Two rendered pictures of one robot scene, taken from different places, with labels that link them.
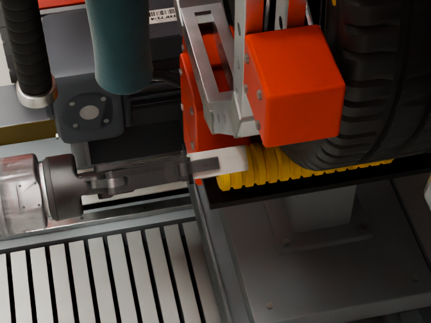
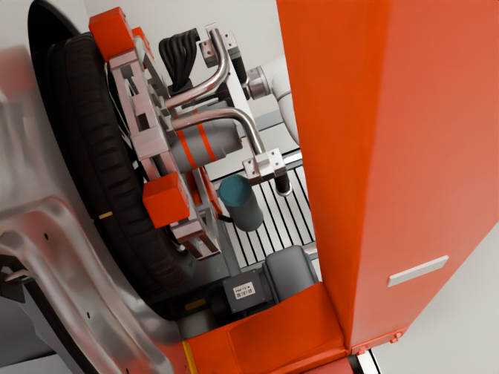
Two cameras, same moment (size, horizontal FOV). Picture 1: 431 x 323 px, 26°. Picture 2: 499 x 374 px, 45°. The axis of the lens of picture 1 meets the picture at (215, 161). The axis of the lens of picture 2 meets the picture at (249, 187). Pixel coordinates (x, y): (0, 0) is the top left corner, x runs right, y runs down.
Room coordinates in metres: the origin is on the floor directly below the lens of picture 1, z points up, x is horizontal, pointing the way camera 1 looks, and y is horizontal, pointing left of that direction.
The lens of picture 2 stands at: (1.59, 0.33, 2.18)
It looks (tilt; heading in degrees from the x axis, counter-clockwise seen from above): 68 degrees down; 195
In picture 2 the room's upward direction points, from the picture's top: 23 degrees counter-clockwise
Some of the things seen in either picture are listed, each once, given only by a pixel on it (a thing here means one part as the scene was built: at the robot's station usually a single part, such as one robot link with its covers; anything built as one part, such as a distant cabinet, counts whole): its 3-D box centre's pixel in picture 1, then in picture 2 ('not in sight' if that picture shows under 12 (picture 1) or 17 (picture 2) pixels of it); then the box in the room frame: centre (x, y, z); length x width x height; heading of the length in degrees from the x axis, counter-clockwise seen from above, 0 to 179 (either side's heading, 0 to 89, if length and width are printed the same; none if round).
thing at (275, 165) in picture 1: (304, 156); not in sight; (0.85, -0.12, 0.51); 0.29 x 0.06 x 0.06; 102
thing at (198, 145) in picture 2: not in sight; (195, 139); (0.93, 0.07, 0.85); 0.21 x 0.14 x 0.14; 102
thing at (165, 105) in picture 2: not in sight; (186, 61); (0.82, 0.10, 1.03); 0.19 x 0.18 x 0.11; 102
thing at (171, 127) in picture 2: not in sight; (212, 134); (1.02, 0.14, 1.03); 0.19 x 0.18 x 0.11; 102
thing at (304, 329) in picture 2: not in sight; (235, 355); (1.45, 0.09, 0.69); 0.52 x 0.17 x 0.35; 102
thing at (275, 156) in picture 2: not in sight; (264, 167); (1.07, 0.24, 0.93); 0.09 x 0.05 x 0.05; 102
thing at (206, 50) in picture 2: not in sight; (219, 49); (0.74, 0.17, 0.93); 0.09 x 0.05 x 0.05; 102
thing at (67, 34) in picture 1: (160, 90); (255, 298); (1.24, 0.10, 0.26); 0.42 x 0.18 x 0.35; 102
